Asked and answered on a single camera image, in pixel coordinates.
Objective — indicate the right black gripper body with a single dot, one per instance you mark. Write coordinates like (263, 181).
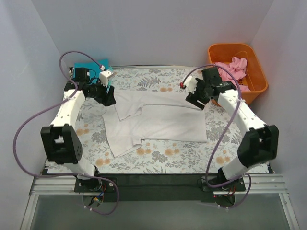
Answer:
(196, 100)

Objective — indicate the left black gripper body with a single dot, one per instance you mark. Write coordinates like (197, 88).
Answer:
(108, 96)

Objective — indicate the pink t shirt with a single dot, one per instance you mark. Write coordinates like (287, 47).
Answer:
(237, 68)

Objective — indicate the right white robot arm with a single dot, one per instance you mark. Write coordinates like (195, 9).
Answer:
(259, 140)

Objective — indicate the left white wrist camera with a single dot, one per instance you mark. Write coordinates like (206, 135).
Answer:
(105, 77)

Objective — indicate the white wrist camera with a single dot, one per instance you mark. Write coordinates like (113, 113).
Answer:
(189, 83)
(105, 77)

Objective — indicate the white t shirt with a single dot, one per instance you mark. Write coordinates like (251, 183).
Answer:
(142, 115)

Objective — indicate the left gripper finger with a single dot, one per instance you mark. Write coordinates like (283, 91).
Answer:
(111, 92)
(108, 101)

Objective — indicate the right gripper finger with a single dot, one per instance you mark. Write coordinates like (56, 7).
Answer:
(200, 103)
(191, 98)

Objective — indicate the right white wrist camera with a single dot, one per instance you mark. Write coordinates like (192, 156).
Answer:
(189, 83)

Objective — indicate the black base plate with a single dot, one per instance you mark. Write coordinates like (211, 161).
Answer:
(168, 187)

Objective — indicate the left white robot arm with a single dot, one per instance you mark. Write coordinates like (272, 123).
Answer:
(60, 140)

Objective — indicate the orange plastic basket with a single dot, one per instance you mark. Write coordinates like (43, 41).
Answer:
(255, 81)

